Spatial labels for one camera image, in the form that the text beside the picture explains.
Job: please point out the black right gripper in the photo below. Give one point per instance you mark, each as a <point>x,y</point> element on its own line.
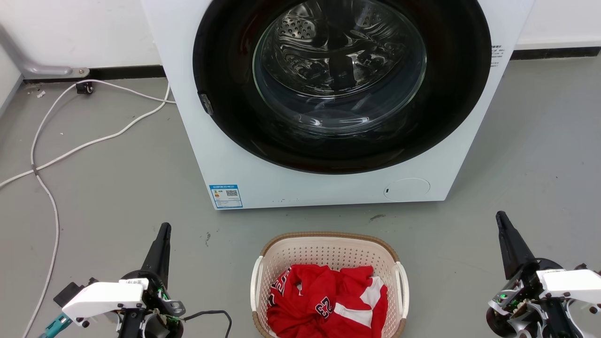
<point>521,305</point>

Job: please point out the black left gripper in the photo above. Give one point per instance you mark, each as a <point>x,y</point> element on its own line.
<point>157,324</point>

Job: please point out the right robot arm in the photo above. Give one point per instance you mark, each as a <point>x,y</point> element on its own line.
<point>556,324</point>

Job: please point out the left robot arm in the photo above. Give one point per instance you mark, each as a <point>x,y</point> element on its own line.
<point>131,328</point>

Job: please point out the beige plastic laundry basket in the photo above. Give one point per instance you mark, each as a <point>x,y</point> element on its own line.
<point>328,249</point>

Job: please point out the blue energy label sticker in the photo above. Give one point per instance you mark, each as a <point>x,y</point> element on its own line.
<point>226,196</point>

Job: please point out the white front-load washing machine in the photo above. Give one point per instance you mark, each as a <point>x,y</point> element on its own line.
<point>235,164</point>

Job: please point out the round white filter cover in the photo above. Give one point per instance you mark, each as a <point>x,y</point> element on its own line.
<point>406,189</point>

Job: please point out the round black glass washer door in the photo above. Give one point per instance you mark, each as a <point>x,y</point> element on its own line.
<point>225,117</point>

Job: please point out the red and white jersey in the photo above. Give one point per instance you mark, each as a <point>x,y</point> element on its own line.
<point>319,291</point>

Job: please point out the small printed text label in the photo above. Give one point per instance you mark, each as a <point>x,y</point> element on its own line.
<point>497,55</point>

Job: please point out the steel washing drum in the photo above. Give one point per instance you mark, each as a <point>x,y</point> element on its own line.
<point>300,28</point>

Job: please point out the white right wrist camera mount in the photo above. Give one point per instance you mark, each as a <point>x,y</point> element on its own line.
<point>573,283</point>

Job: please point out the grey wall pipe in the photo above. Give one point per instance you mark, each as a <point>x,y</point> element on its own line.
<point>28,69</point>

